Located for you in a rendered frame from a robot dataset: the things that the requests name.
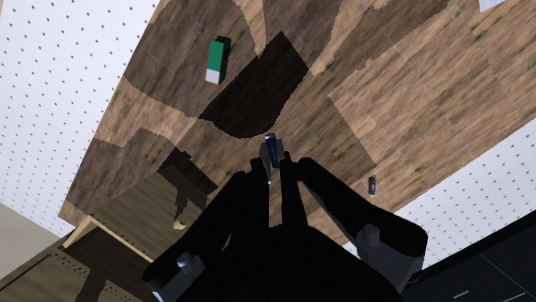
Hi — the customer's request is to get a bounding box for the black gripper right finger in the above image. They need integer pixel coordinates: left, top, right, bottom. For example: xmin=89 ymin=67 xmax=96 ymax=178
xmin=276 ymin=139 xmax=428 ymax=296

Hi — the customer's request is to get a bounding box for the blue battery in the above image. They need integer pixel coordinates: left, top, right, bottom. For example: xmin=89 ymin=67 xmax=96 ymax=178
xmin=265 ymin=133 xmax=279 ymax=168

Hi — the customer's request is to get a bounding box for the green and white eraser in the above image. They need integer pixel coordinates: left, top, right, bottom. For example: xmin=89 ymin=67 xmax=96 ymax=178
xmin=206 ymin=40 xmax=226 ymax=84

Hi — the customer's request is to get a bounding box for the small dark brown chest of drawers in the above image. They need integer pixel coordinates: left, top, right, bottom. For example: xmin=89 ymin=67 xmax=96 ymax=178
xmin=0 ymin=165 xmax=212 ymax=302

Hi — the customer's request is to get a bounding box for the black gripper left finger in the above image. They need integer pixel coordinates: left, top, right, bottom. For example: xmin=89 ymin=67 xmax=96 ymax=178
xmin=142 ymin=142 xmax=271 ymax=302

